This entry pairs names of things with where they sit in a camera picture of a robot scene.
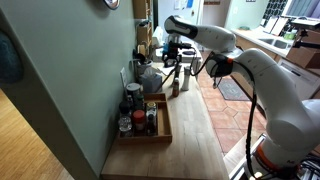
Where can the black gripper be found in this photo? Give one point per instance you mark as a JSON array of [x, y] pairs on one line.
[[172, 51]]

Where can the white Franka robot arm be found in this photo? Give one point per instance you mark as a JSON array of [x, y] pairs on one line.
[[273, 93]]

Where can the black cooking utensil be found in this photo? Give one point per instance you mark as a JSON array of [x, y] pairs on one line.
[[138, 57]]

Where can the kitchen counter cabinets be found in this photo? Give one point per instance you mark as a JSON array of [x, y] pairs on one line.
[[253, 43]]

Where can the dark pepper grinder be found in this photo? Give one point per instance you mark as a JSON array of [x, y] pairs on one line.
[[178, 71]]

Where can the glass salt shaker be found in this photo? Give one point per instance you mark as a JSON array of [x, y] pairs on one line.
[[186, 78]]

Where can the white stove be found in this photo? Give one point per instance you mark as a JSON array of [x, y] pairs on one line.
[[196, 55]]

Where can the brown hot sauce bottle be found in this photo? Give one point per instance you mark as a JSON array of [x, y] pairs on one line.
[[175, 88]]

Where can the blue tissue box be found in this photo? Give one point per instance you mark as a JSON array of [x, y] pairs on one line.
[[151, 81]]

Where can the white utensil crock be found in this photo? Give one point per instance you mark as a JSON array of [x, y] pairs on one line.
[[144, 68]]

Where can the wooden spatula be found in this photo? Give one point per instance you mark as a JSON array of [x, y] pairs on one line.
[[142, 49]]

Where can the large wooden spice rack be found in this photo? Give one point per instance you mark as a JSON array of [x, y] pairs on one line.
[[144, 33]]

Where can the white canister dark band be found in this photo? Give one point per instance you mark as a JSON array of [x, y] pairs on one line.
[[133, 90]]

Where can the white refrigerator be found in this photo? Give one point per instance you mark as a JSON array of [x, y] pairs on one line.
[[166, 13]]

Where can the yellow label glass jar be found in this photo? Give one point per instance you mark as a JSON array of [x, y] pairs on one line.
[[151, 108]]

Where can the green spice bottle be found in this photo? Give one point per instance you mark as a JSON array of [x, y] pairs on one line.
[[139, 101]]

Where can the wooden spice tray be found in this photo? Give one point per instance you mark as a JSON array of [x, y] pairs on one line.
[[165, 123]]

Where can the small wooden spice rack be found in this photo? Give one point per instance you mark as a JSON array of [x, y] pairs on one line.
[[140, 8]]

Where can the black lid spice jar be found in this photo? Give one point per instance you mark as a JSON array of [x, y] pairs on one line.
[[125, 107]]

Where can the dark floor rug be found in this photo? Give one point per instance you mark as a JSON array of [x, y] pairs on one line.
[[233, 89]]

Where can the dark sauce bottle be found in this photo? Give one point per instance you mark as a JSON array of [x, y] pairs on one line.
[[151, 125]]

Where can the red lid spice jar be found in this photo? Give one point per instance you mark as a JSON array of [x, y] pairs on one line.
[[139, 120]]

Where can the wooden kitchen island cart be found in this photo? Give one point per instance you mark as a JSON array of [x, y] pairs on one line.
[[186, 133]]

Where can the clear glass jar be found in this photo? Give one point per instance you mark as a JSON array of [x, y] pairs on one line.
[[125, 126]]

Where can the steel kitchen sink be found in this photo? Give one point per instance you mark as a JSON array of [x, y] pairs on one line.
[[275, 43]]

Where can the wooden robot stand board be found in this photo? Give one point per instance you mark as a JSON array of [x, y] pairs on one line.
[[238, 153]]

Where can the white dishwasher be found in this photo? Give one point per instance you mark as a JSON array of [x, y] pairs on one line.
[[300, 78]]

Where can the cardboard box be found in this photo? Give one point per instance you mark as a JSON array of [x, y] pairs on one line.
[[305, 55]]

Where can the white wall outlet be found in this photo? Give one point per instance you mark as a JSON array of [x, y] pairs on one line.
[[124, 77]]

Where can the round wall clock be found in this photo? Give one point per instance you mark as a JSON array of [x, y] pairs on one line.
[[111, 3]]

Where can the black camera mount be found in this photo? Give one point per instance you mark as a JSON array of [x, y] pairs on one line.
[[305, 42]]

